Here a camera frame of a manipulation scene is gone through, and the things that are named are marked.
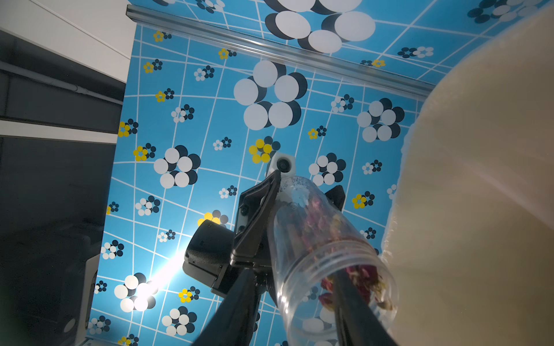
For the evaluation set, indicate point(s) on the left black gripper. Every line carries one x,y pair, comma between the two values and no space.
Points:
250,249

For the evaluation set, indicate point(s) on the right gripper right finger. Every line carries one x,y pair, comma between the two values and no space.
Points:
356,324

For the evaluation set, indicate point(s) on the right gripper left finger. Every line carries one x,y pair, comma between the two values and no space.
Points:
234,321

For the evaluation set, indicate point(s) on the clear tea jar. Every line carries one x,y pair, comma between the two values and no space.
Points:
308,314

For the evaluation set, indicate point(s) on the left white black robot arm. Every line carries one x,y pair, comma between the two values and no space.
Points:
279,223

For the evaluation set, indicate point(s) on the cream plastic trash bin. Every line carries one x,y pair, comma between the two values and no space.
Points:
470,235

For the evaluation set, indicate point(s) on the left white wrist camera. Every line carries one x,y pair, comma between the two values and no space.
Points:
284,163

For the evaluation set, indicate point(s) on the left aluminium corner post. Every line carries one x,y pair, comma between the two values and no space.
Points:
279,52

